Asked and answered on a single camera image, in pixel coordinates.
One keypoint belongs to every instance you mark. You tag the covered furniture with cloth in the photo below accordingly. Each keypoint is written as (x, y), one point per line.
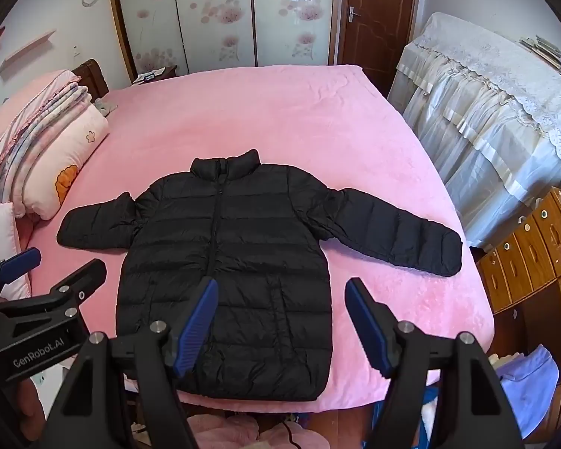
(486, 117)

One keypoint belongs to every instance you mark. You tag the folded striped pink quilt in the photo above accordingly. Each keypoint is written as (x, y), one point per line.
(32, 117)

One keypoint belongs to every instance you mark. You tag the wooden drawer cabinet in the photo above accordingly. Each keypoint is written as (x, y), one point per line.
(528, 252)

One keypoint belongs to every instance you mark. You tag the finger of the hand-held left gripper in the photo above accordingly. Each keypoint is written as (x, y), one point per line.
(23, 262)
(82, 280)

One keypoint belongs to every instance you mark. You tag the small box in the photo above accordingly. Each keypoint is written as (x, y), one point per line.
(152, 76)

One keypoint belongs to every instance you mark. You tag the black puffer jacket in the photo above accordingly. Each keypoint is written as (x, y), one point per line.
(224, 252)

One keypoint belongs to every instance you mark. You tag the floral sliding door wardrobe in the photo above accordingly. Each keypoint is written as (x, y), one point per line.
(215, 18)

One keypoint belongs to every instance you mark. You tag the person's pink plush clothing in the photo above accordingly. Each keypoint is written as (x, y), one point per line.
(233, 430)

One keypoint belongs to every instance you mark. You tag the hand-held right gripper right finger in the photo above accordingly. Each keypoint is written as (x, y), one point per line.
(369, 327)

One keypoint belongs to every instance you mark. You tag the wooden headboard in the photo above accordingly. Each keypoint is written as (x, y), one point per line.
(96, 79)

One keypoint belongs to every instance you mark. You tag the blue plastic stool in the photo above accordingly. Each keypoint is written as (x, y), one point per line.
(428, 395)

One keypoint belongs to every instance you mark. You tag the white wall shelf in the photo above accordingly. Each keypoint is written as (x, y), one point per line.
(28, 51)

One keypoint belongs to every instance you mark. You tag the stack of books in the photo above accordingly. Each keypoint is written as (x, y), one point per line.
(547, 51)

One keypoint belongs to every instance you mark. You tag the lavender cloth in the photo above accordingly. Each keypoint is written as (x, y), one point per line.
(528, 383)

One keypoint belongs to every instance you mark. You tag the pink bed blanket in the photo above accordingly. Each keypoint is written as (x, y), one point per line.
(308, 140)

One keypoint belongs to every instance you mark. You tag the brown wooden door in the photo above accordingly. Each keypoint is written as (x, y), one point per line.
(378, 23)

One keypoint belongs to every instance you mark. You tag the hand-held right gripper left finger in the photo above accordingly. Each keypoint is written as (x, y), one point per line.
(196, 327)

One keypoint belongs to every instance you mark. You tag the small grey cloth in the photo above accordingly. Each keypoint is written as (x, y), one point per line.
(104, 105)

